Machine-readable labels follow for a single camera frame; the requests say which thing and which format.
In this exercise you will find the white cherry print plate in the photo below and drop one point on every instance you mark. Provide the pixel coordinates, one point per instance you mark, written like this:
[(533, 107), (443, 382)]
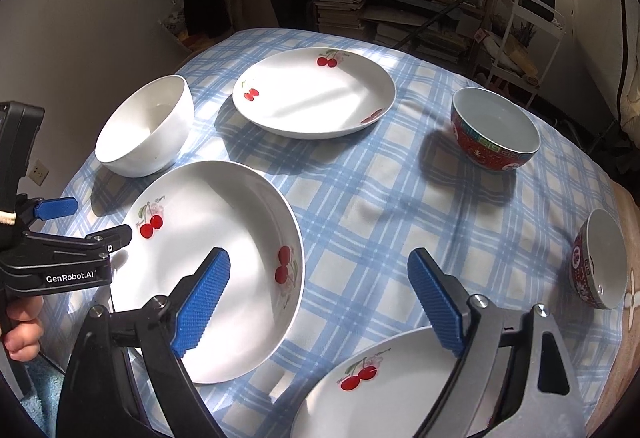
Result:
[(310, 92), (350, 410), (215, 218)]

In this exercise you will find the blue plaid tablecloth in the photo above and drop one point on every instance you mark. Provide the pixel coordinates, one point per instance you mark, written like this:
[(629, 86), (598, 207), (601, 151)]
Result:
[(375, 218)]

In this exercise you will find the large red patterned bowl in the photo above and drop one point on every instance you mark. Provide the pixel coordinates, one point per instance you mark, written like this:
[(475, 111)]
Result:
[(495, 122)]

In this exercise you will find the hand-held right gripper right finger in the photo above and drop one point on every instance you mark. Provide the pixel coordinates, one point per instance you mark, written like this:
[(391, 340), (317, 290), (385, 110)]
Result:
[(435, 300)]

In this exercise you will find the small red patterned bowl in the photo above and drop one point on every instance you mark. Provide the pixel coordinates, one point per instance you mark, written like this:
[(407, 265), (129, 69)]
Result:
[(607, 258)]

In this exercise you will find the teal fluffy cloth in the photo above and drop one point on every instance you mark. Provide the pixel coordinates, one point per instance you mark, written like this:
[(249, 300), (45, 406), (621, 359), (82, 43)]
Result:
[(42, 398)]

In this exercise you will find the white quilt with black trim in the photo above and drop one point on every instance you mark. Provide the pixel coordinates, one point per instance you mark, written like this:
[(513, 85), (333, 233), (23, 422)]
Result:
[(631, 67)]

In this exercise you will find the wall socket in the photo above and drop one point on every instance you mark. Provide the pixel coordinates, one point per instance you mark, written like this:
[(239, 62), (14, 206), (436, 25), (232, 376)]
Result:
[(39, 171)]

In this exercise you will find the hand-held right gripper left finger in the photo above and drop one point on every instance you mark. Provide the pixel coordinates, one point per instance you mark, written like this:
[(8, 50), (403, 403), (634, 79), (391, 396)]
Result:
[(205, 303)]

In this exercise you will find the small patterned box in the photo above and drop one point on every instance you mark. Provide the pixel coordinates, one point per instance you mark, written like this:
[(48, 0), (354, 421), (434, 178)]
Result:
[(172, 25)]

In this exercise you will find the white metal cart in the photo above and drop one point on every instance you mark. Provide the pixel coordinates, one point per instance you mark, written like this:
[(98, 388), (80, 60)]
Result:
[(542, 17)]

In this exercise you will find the person's left hand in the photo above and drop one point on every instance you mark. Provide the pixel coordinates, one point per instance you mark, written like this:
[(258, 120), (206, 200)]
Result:
[(22, 333)]

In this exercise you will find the dark slanted pole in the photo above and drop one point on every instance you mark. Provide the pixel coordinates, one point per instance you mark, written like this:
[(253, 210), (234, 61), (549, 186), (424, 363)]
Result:
[(450, 7)]

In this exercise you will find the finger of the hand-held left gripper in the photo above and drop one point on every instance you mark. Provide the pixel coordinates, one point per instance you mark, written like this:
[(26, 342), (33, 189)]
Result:
[(112, 238), (57, 208)]

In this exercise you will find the plain white bowl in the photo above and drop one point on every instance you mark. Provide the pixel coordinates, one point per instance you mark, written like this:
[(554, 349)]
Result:
[(145, 127)]

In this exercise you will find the stack of old books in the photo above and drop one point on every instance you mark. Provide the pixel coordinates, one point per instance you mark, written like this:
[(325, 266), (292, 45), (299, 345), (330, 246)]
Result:
[(340, 12)]

